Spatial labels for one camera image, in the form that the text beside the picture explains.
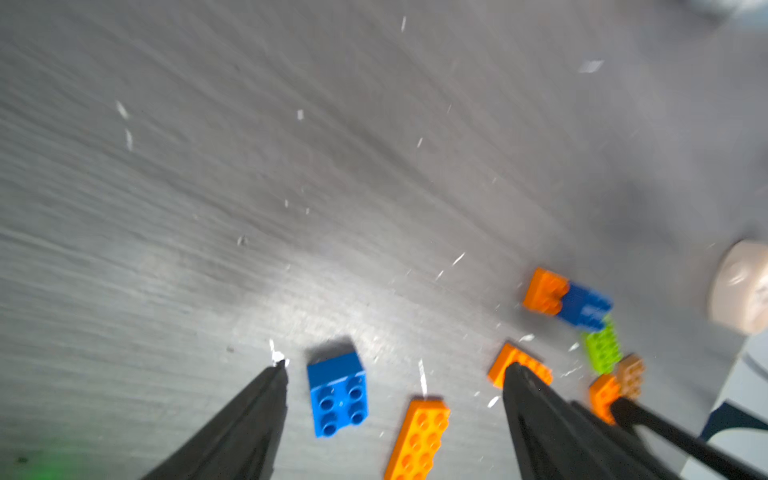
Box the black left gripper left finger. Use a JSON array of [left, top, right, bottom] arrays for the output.
[[145, 361, 288, 479]]

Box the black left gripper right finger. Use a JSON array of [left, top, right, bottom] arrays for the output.
[[503, 363, 678, 479]]

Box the orange 2x3 lego brick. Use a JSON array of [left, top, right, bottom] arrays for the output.
[[487, 342, 553, 390]]

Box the green 2x4 lego brick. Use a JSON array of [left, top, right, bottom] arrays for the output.
[[583, 314, 623, 375]]

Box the blue 2x2 lego brick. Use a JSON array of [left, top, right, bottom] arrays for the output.
[[307, 352, 369, 438]]

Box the orange 2x4 lego brick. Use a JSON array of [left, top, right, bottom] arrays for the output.
[[589, 374, 620, 425], [384, 399, 451, 480]]

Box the tan 2x4 lego brick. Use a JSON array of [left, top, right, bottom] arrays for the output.
[[615, 353, 645, 400]]

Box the pink round toy clock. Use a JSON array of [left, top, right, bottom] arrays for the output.
[[708, 240, 767, 335]]

